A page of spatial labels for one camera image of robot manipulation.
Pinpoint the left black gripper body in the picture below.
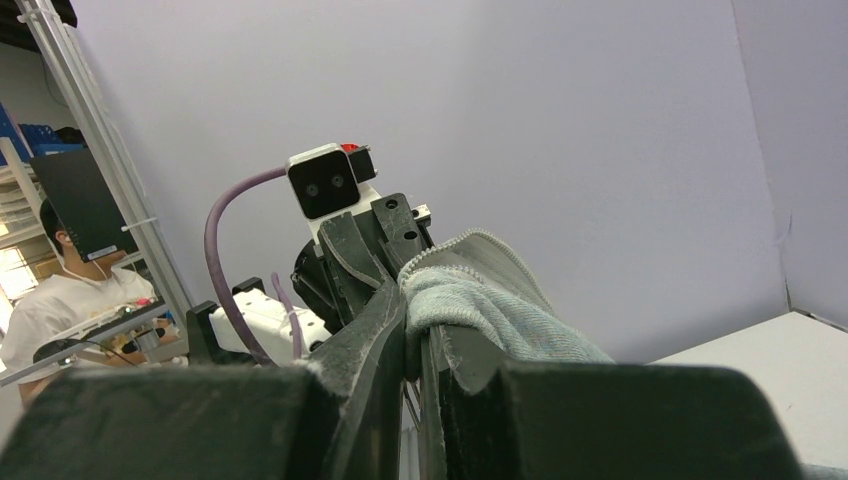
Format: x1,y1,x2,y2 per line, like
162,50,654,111
290,240,371,334

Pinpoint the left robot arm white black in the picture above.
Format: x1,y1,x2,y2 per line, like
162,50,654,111
186,194,433,365

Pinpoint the person in white shirt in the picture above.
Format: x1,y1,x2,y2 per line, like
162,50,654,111
1,200,156,373

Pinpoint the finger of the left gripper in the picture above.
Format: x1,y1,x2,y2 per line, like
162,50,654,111
371,193,434,275
318,213,390,292

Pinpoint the aluminium rail frame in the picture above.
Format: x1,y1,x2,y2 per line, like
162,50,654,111
16,0,191,330

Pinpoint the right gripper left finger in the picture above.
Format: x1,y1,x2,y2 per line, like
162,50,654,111
1,281,406,479

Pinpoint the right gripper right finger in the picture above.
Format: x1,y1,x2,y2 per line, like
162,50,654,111
420,327,802,479

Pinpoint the black monitor panel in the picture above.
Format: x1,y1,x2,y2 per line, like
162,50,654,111
30,149,139,262

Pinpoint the grey zip-up jacket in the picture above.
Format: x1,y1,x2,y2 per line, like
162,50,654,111
398,229,613,377

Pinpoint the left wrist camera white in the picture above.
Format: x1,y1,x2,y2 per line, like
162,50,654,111
286,143,381,240

